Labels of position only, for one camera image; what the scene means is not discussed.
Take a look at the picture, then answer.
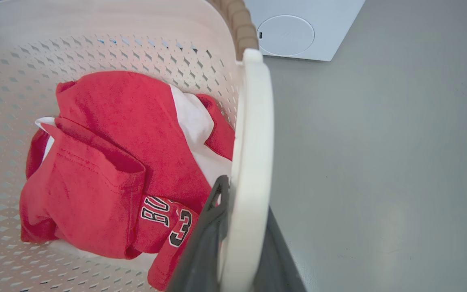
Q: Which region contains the white cloth garment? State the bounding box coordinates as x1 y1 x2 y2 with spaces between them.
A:
35 84 233 273

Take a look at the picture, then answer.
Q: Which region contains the red basketball jersey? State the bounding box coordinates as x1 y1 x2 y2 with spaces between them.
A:
19 71 236 291

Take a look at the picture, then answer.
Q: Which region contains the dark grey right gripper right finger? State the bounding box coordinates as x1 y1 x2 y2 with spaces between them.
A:
253 207 308 292

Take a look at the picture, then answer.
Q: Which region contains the white washing machine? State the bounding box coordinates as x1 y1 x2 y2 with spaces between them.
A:
243 0 366 62

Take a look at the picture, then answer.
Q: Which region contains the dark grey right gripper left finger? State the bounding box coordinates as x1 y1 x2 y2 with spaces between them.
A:
166 175 230 292

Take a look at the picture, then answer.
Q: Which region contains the brown wooden basket handle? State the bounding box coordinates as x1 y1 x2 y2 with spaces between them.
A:
206 0 260 61

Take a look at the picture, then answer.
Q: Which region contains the white perforated plastic laundry basket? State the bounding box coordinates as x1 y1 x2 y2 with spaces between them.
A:
0 0 275 292

